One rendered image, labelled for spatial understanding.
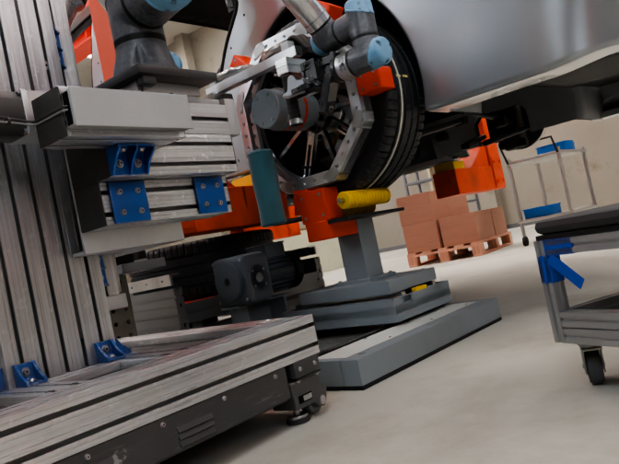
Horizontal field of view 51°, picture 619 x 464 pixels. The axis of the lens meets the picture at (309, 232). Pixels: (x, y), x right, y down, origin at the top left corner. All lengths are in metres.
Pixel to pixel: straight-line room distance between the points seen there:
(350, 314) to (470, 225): 4.10
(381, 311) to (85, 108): 1.25
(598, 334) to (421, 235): 5.12
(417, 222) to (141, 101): 5.26
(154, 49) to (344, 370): 0.90
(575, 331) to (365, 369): 0.57
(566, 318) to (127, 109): 0.92
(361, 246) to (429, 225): 4.06
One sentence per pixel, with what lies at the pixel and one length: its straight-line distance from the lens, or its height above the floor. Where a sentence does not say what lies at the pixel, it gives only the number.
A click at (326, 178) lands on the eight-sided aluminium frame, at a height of 0.60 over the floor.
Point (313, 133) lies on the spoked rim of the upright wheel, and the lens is 2.32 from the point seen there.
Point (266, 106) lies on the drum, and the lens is 2.13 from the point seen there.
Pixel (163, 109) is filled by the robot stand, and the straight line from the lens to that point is 1.30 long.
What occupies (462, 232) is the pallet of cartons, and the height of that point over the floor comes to 0.24.
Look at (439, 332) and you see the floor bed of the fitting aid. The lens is 2.00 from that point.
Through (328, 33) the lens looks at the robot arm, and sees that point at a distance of 1.88.
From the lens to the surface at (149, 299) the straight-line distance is 2.57.
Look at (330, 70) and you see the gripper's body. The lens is 1.84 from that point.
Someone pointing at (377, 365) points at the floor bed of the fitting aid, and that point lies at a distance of 1.73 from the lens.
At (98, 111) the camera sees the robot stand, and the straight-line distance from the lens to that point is 1.21.
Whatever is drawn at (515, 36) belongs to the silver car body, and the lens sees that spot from 2.08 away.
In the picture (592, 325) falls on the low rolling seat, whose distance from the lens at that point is 1.31.
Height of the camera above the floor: 0.38
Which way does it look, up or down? 2 degrees up
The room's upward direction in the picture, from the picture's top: 12 degrees counter-clockwise
